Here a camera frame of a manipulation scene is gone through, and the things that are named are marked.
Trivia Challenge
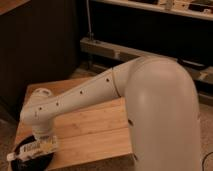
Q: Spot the grey metal beam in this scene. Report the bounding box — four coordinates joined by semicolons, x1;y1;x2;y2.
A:
80;37;213;84

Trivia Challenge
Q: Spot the black ceramic bowl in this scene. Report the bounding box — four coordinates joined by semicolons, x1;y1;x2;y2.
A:
10;135;54;171

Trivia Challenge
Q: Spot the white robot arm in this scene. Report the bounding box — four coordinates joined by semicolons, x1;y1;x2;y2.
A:
20;57;202;171

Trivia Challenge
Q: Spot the metal pole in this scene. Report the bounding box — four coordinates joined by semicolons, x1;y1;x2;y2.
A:
86;0;94;41

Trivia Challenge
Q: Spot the clear bottle with label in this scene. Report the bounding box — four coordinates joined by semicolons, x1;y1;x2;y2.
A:
6;136;58;162

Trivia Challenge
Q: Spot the wooden shelf with items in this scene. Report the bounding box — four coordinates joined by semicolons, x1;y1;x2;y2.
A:
94;0;213;21

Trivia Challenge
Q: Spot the wooden table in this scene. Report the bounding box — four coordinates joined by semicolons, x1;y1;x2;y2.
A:
7;77;138;171

